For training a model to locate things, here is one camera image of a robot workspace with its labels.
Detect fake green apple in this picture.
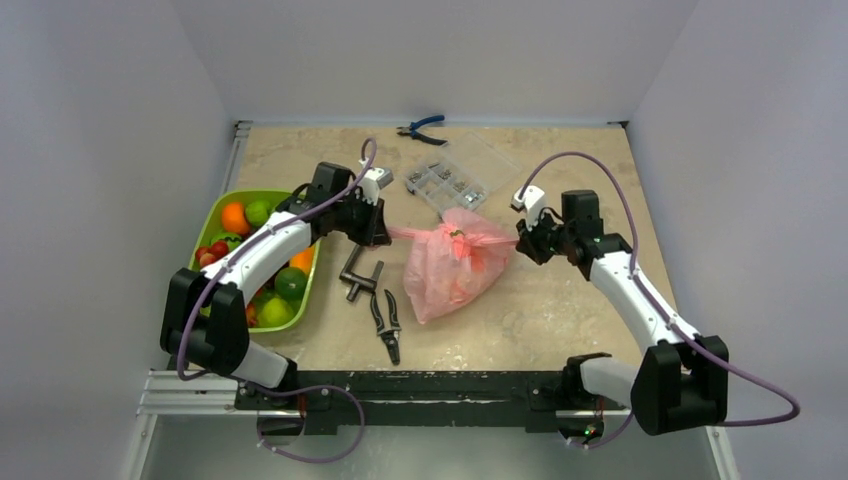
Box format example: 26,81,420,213
257,297,295,328

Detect fake dark green lime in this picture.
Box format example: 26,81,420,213
274,266,308,301

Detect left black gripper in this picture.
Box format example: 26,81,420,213
329,192,387,246

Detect green plastic fruit tray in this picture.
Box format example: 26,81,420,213
188,189,321,334

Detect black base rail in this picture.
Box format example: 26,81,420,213
234,370,626,437

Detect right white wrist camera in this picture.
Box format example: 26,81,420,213
510,185,547,231

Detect blue handled pliers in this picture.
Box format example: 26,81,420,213
396,114,448,147

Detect fake orange carrot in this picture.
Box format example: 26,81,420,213
288,245,315,275

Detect pink plastic bag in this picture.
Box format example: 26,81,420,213
389,207,517,324

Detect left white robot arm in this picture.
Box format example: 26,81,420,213
159,162,393,409

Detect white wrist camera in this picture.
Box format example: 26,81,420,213
358,167,394,205
510,185,547,231

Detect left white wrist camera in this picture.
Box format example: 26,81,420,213
358,167,394,205

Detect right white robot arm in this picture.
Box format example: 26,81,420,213
510,186,729,436

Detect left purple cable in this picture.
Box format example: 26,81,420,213
175,137,379,465

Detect dark metal clamp tool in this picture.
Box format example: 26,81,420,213
338,245,385,303

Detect clear compartment screw box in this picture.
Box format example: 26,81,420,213
404,132,520,215

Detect black handled wire stripper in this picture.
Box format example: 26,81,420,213
369,289,402,366

